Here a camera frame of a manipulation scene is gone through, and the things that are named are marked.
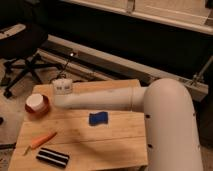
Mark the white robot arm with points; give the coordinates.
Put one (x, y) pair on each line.
(170, 118)

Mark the blue sponge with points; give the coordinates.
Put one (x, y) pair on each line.
(98, 118)

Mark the wooden table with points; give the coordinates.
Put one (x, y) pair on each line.
(121, 143)

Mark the red and white bowl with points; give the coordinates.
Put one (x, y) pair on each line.
(37, 104)

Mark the black white striped cloth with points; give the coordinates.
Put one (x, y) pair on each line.
(53, 157)

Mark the orange toy carrot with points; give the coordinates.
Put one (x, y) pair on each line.
(38, 141)

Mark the black office chair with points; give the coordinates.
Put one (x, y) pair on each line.
(20, 52)

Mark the white long bench frame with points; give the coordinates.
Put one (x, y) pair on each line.
(87, 59)

